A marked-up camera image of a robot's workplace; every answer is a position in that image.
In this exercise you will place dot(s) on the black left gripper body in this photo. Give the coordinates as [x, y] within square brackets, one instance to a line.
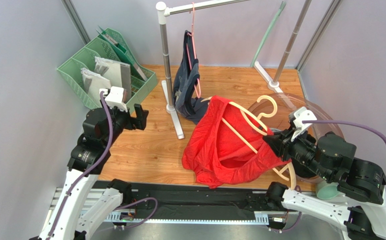
[121, 120]

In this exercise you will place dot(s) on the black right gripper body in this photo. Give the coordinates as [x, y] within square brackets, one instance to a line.
[281, 144]

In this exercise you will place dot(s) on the cream plastic hanger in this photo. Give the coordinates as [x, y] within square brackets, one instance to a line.
[287, 172]

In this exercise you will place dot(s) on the red tank top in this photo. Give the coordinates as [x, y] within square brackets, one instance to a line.
[217, 156]

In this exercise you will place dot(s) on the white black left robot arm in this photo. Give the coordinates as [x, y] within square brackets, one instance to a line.
[101, 127]

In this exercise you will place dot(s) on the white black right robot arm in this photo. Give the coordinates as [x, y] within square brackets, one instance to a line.
[333, 159]

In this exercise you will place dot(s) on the dark blue tank top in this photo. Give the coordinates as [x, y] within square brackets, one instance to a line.
[188, 106]

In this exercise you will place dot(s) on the mint green hanger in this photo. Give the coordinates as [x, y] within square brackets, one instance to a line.
[268, 32]

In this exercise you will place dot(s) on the grey booklet rear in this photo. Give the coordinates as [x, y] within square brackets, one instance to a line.
[118, 73]

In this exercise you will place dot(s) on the grey booklet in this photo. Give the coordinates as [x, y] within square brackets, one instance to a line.
[118, 73]
[93, 82]

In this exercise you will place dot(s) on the grey booklet front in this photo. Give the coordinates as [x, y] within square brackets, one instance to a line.
[93, 82]

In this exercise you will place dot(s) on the mint green cup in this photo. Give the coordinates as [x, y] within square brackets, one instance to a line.
[326, 191]

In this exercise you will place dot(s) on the transparent brown plastic basin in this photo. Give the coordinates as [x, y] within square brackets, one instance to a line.
[286, 104]

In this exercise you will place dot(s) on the green clipboard in organizer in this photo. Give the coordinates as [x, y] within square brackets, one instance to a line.
[125, 56]

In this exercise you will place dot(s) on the green plastic file organizer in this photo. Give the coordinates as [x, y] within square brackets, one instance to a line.
[70, 70]

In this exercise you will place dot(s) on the white metal clothes rack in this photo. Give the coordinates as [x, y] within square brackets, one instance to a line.
[163, 12]

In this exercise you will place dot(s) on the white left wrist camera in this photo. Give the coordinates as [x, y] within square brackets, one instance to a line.
[114, 97]

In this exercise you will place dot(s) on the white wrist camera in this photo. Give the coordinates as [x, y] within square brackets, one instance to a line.
[297, 118]
[114, 97]

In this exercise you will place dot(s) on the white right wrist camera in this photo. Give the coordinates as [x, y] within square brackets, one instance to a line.
[297, 118]

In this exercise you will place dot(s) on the pink wire hanger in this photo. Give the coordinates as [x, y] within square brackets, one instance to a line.
[197, 87]

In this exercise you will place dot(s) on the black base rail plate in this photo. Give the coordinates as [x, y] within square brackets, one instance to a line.
[185, 202]

